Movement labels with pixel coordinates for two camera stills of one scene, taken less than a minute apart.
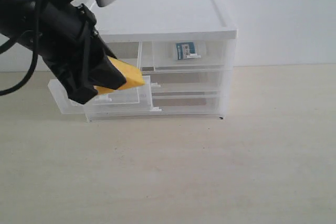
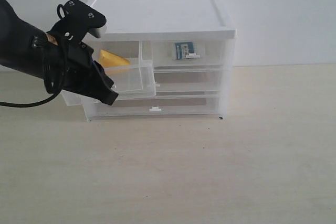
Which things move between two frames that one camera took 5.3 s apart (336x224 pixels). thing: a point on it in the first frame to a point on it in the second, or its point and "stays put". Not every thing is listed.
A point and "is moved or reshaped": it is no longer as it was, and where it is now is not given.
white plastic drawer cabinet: [182, 43] stays put
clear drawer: [189, 55] stays put
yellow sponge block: [133, 76] is moved or reshaped
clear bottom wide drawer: [133, 107] stays put
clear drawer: [121, 103] to [129, 67]
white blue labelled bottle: [186, 50] stays put
